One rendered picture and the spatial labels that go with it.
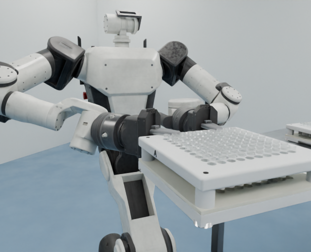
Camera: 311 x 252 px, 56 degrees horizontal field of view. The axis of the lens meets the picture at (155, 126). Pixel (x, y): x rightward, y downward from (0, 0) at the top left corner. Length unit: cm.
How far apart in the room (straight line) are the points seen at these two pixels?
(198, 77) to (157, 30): 366
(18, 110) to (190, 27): 390
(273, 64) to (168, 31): 159
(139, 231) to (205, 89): 55
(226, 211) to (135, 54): 72
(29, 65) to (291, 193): 75
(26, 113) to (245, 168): 54
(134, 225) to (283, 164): 65
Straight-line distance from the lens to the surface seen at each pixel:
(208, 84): 110
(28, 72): 92
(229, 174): 41
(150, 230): 102
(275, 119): 426
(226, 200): 44
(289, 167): 48
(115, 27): 106
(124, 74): 100
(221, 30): 436
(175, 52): 114
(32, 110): 77
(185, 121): 75
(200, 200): 41
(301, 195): 52
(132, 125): 63
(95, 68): 100
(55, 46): 102
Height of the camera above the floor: 118
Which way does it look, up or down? 12 degrees down
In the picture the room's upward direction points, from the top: straight up
